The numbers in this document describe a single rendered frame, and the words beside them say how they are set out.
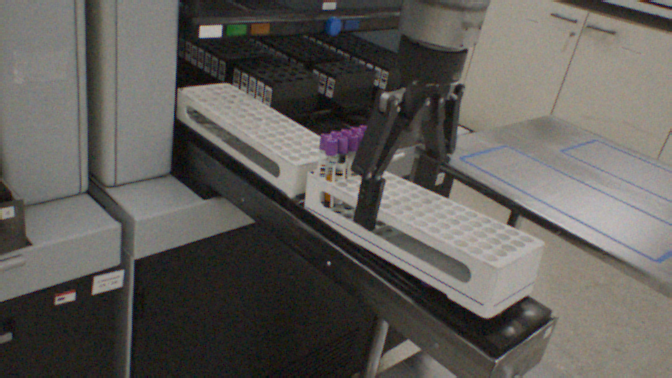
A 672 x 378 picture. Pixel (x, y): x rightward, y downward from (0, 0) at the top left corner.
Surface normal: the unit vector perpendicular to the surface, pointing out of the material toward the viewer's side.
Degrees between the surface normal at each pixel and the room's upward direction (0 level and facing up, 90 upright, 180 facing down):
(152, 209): 0
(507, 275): 85
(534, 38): 90
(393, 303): 90
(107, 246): 90
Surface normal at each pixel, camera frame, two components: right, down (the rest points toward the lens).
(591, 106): -0.71, 0.22
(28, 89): 0.68, 0.44
